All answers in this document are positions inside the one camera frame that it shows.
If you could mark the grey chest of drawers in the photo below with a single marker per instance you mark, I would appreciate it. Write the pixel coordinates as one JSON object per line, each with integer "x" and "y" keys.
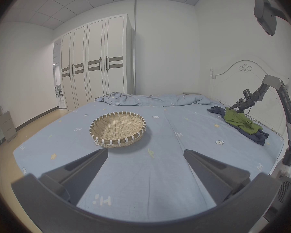
{"x": 8, "y": 126}

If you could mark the pale blue quilt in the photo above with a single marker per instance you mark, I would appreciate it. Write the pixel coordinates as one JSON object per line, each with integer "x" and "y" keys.
{"x": 145, "y": 100}

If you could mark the dark blue garment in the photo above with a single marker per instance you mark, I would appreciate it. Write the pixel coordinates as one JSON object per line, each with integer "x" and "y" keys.
{"x": 258, "y": 137}

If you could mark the white wardrobe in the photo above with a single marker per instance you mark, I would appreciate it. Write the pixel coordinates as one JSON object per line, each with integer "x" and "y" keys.
{"x": 97, "y": 64}

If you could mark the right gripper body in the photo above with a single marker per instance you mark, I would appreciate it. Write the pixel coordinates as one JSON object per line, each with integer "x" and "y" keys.
{"x": 246, "y": 103}

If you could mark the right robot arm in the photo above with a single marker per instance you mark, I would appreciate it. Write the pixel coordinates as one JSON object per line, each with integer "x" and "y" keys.
{"x": 287, "y": 101}

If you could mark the round woven basket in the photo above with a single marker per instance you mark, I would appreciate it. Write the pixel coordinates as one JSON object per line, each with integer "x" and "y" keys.
{"x": 116, "y": 127}

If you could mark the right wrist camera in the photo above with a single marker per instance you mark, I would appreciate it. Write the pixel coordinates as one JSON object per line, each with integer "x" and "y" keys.
{"x": 246, "y": 93}

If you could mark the green shorts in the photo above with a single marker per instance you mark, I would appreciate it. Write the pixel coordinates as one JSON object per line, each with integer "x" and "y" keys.
{"x": 240, "y": 121}

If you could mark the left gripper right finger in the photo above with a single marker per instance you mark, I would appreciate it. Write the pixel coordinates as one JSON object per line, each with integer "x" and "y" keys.
{"x": 208, "y": 173}

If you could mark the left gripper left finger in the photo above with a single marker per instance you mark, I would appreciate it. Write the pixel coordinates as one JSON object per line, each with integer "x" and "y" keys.
{"x": 84, "y": 171}

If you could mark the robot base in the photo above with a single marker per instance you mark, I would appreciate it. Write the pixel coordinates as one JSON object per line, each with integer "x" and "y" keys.
{"x": 285, "y": 193}

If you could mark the bed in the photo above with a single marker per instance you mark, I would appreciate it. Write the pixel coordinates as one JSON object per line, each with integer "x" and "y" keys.
{"x": 160, "y": 139}

